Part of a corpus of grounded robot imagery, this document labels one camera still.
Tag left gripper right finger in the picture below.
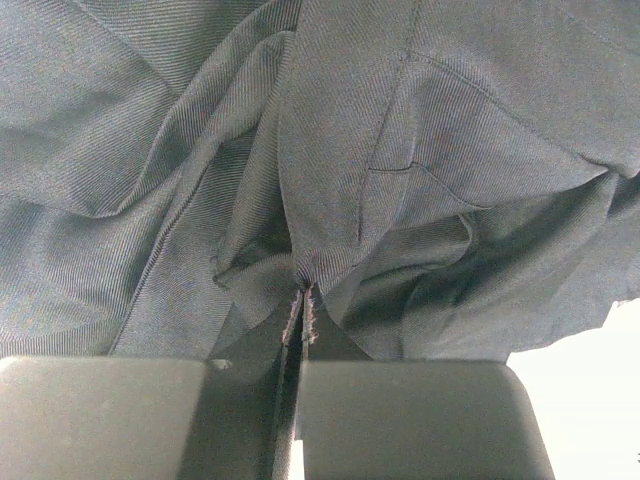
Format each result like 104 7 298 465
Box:
296 287 554 479

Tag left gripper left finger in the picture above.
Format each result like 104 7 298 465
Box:
1 295 303 479

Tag black pleated skirt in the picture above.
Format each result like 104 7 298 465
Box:
1 1 639 360

